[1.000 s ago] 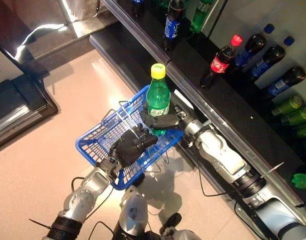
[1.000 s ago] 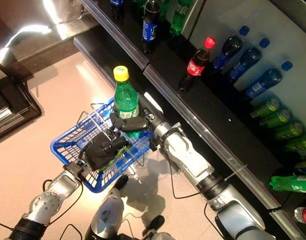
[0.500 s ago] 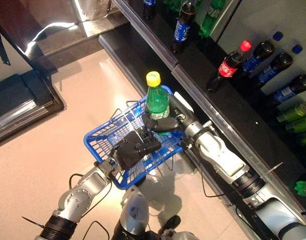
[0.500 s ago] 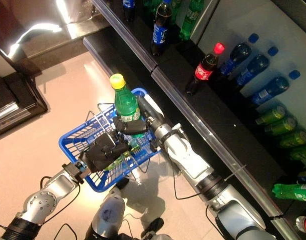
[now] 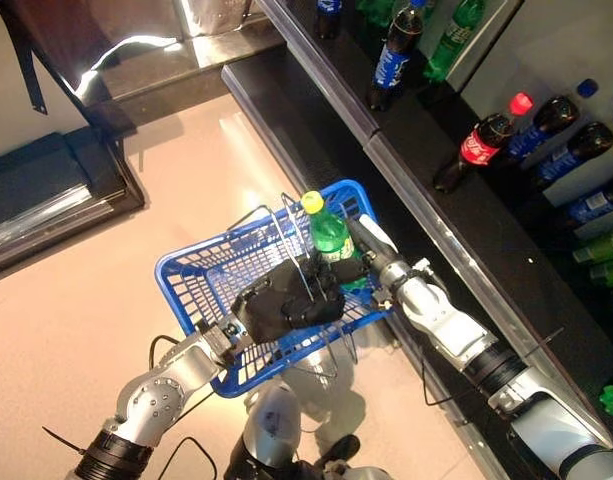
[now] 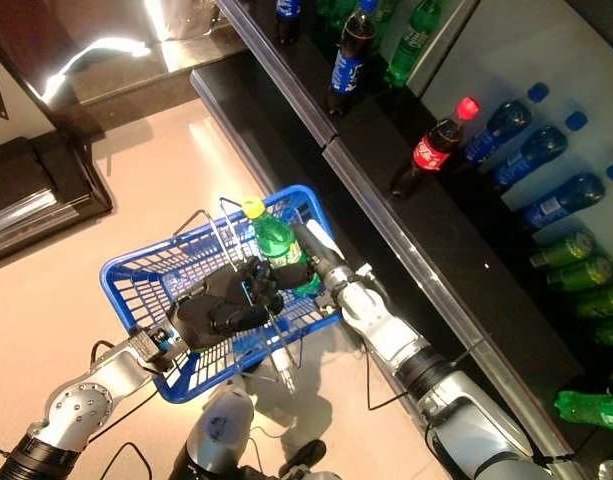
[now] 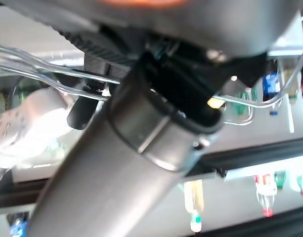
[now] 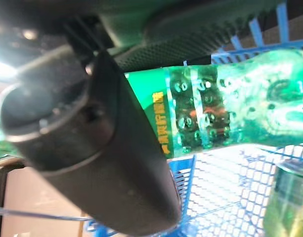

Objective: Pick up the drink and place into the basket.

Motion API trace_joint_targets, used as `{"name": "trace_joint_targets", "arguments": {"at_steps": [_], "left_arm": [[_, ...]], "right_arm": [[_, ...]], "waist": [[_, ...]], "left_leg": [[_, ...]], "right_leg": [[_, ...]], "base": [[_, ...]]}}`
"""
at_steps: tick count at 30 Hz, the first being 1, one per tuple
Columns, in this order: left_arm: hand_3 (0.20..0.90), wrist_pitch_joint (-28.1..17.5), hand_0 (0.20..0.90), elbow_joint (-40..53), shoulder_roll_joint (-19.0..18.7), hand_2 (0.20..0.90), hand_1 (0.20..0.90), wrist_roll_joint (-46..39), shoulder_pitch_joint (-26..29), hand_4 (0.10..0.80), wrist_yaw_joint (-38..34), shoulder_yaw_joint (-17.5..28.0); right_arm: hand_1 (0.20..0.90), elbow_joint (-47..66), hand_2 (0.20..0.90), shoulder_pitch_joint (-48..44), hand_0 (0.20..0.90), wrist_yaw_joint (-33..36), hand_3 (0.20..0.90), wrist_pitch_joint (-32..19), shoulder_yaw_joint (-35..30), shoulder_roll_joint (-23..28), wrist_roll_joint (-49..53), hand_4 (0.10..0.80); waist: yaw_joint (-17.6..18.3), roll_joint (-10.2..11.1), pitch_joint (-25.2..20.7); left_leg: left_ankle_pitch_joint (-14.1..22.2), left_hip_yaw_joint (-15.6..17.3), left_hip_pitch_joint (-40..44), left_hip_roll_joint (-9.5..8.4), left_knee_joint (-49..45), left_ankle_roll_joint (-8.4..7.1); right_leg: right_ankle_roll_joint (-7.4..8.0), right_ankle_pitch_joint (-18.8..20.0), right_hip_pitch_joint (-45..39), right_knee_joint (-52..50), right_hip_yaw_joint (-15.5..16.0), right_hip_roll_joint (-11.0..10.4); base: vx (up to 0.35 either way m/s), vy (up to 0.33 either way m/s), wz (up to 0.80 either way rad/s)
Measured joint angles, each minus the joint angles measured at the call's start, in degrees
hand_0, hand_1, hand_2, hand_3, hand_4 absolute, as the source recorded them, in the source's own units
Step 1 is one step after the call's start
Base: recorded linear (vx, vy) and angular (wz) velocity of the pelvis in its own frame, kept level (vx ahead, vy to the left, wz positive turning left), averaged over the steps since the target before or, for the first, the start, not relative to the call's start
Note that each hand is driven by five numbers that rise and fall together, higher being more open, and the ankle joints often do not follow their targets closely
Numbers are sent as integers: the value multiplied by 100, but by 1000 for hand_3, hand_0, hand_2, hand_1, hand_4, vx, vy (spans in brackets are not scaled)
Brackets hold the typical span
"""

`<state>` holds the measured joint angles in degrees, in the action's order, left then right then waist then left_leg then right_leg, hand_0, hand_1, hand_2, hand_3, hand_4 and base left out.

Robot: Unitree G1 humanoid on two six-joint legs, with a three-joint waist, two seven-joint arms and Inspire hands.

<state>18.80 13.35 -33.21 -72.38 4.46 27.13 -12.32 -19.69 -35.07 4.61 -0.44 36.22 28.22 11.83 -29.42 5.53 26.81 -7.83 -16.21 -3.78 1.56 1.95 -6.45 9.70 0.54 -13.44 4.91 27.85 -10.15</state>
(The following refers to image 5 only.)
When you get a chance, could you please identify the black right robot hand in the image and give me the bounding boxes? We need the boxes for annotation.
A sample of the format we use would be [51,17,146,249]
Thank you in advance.
[329,213,403,282]

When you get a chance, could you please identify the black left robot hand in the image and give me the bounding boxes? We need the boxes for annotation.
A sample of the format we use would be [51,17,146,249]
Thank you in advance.
[229,252,347,346]

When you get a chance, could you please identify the green Sprite bottle yellow cap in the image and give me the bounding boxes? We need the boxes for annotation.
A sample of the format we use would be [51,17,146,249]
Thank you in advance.
[423,0,487,84]
[299,189,370,296]

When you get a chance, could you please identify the blue plastic shopping basket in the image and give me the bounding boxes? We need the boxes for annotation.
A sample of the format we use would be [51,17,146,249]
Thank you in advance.
[154,178,395,400]

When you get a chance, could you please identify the Coca-Cola bottle red label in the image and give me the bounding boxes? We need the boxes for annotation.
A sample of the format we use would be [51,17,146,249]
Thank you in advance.
[432,92,536,195]

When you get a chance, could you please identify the black store shelf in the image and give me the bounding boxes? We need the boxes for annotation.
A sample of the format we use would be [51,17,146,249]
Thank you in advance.
[220,0,613,480]

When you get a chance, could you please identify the silver left robot leg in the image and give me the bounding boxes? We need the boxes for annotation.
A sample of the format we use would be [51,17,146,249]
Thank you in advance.
[223,377,305,480]

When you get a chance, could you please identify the black right robot foot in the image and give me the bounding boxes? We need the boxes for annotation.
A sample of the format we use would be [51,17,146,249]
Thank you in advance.
[314,433,362,470]

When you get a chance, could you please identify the lying green bottles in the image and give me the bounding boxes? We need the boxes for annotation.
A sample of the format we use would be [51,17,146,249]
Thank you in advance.
[571,227,613,265]

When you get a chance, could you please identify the white shelf rack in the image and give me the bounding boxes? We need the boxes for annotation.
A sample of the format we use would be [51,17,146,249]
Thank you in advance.
[418,0,613,241]

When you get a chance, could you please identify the black display cabinet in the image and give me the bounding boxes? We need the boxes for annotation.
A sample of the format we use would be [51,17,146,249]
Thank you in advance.
[0,127,147,281]

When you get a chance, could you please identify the dark brown stand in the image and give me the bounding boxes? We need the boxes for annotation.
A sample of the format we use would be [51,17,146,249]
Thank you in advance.
[0,0,137,139]

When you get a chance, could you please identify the clear shelf price rail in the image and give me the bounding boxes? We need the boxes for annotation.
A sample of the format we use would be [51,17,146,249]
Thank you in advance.
[363,132,613,451]
[258,0,383,147]

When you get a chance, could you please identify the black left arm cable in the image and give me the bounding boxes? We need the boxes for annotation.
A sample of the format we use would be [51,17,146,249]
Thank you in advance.
[148,333,220,480]

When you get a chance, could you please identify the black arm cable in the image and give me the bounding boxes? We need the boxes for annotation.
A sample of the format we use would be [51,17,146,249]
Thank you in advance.
[420,349,480,407]
[148,333,220,480]

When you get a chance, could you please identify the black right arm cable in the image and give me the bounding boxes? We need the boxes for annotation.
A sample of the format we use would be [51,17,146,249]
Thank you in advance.
[420,349,480,407]

